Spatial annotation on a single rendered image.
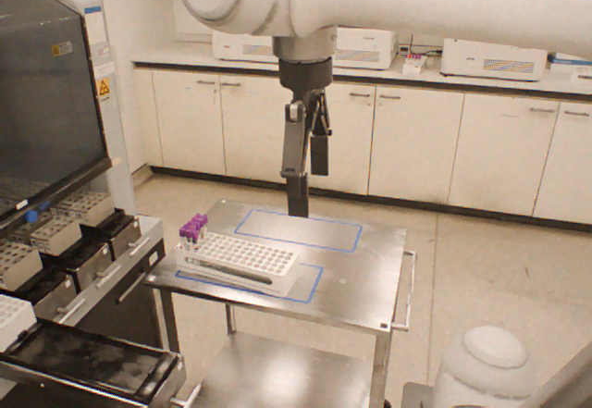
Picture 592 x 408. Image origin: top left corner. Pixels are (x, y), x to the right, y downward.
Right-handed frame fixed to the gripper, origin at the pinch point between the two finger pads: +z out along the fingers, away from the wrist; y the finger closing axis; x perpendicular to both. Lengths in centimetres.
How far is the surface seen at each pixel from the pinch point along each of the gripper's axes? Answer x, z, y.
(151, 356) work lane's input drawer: 33, 39, -7
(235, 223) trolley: 35, 39, 45
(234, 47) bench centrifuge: 105, 25, 220
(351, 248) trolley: 0, 40, 41
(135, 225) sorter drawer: 66, 40, 40
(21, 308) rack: 62, 31, -8
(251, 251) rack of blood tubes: 22.3, 33.1, 25.2
